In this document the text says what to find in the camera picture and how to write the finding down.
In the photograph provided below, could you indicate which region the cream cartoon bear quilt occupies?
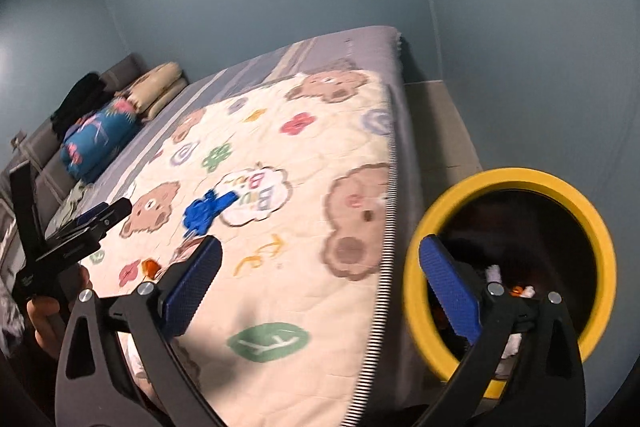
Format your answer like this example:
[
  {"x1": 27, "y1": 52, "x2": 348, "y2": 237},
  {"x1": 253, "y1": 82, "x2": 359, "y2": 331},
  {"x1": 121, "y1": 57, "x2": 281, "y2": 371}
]
[{"x1": 79, "y1": 68, "x2": 399, "y2": 427}]

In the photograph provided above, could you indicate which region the black clothing pile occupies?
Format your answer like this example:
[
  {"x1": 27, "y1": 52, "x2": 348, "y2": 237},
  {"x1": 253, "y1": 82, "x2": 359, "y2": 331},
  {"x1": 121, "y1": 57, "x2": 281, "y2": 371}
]
[{"x1": 50, "y1": 72, "x2": 113, "y2": 141}]

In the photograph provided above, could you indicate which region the grey bed headboard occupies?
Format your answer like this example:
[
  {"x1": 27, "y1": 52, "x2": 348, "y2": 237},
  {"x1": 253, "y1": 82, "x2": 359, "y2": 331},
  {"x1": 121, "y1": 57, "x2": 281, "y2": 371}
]
[{"x1": 1, "y1": 53, "x2": 148, "y2": 225}]

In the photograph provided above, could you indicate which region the beige folded blanket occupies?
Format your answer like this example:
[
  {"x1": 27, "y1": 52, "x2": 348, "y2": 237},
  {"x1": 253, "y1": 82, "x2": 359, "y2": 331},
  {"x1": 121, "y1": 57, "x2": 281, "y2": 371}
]
[{"x1": 119, "y1": 62, "x2": 188, "y2": 121}]

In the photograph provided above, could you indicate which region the orange peel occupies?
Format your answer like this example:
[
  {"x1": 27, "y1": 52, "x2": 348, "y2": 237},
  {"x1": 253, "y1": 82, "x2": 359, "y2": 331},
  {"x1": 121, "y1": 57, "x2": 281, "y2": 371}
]
[{"x1": 140, "y1": 258, "x2": 163, "y2": 282}]

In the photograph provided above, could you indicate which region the blue rubber glove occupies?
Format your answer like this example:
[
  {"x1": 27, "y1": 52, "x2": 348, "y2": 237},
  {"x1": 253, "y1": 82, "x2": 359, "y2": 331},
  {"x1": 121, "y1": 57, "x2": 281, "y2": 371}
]
[{"x1": 182, "y1": 190, "x2": 239, "y2": 239}]

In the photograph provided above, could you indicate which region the green patterned small cloth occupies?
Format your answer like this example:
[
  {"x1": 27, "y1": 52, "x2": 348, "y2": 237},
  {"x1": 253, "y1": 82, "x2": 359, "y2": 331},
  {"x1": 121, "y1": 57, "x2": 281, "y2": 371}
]
[{"x1": 49, "y1": 181, "x2": 93, "y2": 230}]

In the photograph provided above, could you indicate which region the left hand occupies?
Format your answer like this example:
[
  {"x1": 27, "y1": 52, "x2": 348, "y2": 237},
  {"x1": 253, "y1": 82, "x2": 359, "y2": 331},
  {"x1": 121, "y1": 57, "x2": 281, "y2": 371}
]
[{"x1": 27, "y1": 296, "x2": 64, "y2": 360}]

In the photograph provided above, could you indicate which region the blue floral folded blanket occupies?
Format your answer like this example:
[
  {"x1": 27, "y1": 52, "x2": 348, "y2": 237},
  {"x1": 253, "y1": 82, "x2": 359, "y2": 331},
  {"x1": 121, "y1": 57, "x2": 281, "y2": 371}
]
[{"x1": 61, "y1": 96, "x2": 140, "y2": 183}]

